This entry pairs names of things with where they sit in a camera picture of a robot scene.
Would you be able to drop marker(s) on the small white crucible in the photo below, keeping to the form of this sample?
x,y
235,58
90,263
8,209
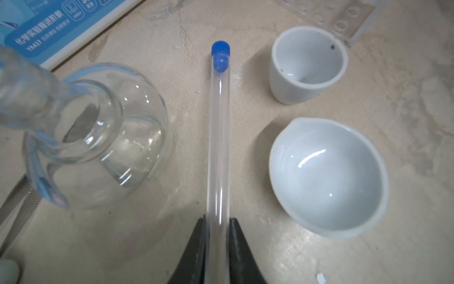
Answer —
x,y
305,61

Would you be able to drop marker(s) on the white evaporating dish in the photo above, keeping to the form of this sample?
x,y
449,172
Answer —
x,y
328,177

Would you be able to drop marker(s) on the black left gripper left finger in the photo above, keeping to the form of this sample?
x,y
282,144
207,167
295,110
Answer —
x,y
191,267

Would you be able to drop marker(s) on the clear glass flask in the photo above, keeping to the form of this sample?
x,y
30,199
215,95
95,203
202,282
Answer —
x,y
90,139

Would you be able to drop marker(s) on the clear test tube rack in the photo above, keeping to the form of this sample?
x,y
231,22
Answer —
x,y
346,19

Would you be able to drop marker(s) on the white plastic storage box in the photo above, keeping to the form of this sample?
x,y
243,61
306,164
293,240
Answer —
x,y
48,32

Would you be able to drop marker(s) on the white pestle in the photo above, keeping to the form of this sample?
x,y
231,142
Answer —
x,y
9,272

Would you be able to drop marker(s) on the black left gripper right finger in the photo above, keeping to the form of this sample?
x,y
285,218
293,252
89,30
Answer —
x,y
243,268

